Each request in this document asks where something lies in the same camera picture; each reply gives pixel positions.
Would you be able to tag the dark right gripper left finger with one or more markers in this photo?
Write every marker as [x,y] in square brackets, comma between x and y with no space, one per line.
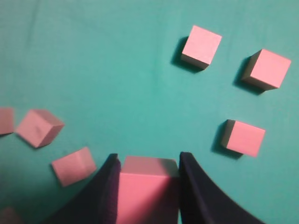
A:
[97,202]

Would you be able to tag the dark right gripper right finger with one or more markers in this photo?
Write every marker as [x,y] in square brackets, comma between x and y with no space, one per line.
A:
[201,201]

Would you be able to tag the pink cube five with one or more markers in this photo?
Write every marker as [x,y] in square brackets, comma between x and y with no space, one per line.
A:
[74,167]

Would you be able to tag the pink cube seven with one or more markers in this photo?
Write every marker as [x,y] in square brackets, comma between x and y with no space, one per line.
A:
[148,191]

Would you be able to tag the pink cube six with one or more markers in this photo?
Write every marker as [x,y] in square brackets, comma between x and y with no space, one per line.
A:
[242,138]

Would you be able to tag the pink cube four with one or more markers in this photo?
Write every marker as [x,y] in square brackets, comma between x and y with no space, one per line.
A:
[9,216]

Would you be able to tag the pink cube one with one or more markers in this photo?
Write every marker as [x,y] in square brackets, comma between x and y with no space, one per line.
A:
[39,127]

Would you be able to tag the pink cube two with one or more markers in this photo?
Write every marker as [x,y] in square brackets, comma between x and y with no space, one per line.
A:
[6,120]

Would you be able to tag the pink cube eight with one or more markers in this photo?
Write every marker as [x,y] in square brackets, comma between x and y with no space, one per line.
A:
[200,47]

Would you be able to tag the green cloth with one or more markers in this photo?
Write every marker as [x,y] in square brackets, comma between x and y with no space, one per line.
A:
[112,71]

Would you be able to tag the pink cube nine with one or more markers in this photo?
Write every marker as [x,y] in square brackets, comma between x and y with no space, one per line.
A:
[266,70]

